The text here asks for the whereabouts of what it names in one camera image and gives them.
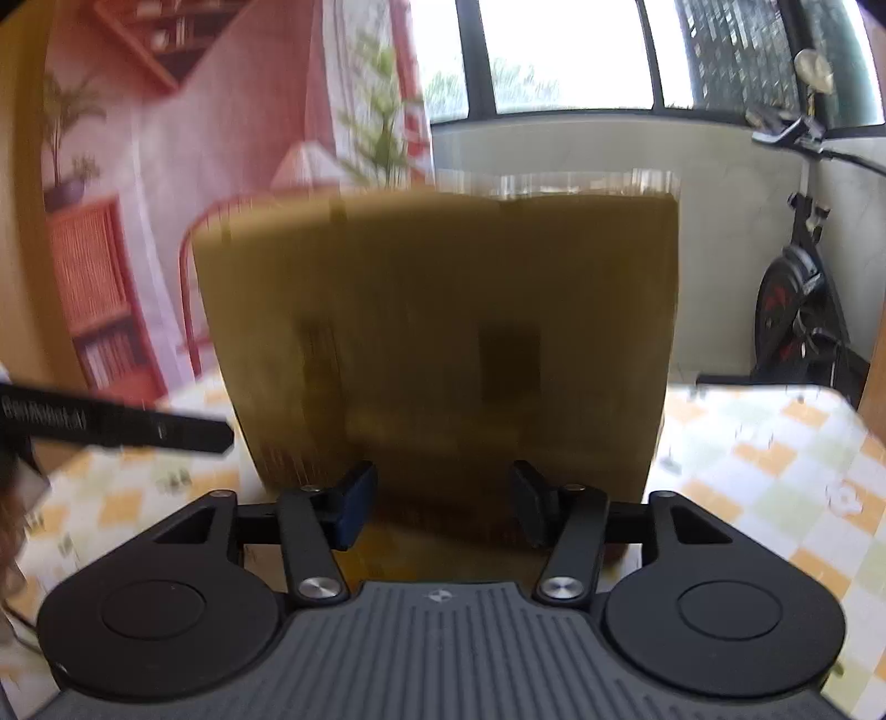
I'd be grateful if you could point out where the cardboard box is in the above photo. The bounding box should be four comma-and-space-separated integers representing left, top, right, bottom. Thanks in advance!
190, 169, 683, 551

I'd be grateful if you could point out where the checkered flower tablecloth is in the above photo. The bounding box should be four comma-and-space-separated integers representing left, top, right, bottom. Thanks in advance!
0, 374, 886, 714

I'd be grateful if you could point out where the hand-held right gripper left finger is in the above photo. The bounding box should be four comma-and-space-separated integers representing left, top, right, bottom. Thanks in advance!
152, 462, 378, 609

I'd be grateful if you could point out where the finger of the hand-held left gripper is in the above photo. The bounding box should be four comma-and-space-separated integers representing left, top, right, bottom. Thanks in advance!
0, 386, 234, 456

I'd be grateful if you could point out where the wooden cabinet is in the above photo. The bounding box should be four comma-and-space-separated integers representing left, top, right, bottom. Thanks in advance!
0, 0, 92, 392

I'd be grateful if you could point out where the black exercise bike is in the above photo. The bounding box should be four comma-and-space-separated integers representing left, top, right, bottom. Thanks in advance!
696, 104, 886, 411

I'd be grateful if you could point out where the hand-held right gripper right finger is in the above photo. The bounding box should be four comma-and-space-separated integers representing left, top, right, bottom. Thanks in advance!
511, 460, 735, 606

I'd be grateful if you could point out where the pink printed wall backdrop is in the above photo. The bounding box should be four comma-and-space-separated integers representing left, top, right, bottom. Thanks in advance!
40, 0, 439, 399

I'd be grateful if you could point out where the black framed window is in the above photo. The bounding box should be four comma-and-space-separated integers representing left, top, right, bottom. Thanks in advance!
408, 0, 886, 138

